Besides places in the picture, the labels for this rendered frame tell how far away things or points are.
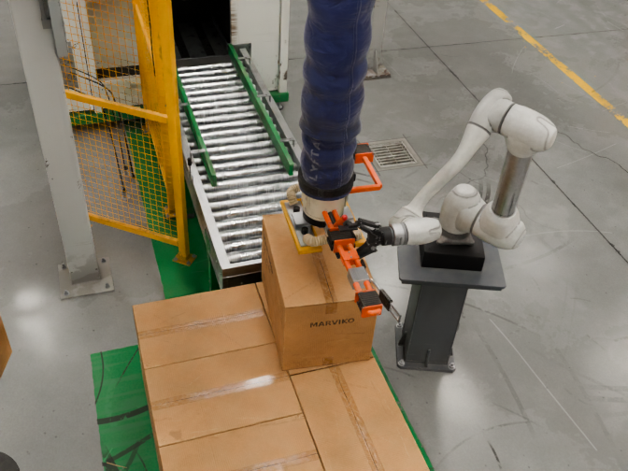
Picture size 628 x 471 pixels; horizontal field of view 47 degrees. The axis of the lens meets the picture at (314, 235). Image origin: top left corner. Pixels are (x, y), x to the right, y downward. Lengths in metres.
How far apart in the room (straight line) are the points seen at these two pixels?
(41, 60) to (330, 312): 1.77
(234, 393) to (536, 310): 2.10
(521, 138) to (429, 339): 1.40
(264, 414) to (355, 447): 0.40
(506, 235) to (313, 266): 0.87
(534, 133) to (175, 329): 1.78
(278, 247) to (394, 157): 2.52
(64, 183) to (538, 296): 2.82
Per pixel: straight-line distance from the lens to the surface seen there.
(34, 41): 3.58
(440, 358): 3.99
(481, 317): 4.35
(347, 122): 2.64
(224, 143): 4.57
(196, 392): 3.14
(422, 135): 5.81
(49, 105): 3.73
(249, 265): 3.57
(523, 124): 2.87
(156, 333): 3.37
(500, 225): 3.25
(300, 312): 2.93
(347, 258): 2.67
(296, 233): 2.95
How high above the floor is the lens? 3.04
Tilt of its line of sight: 40 degrees down
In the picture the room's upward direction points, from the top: 4 degrees clockwise
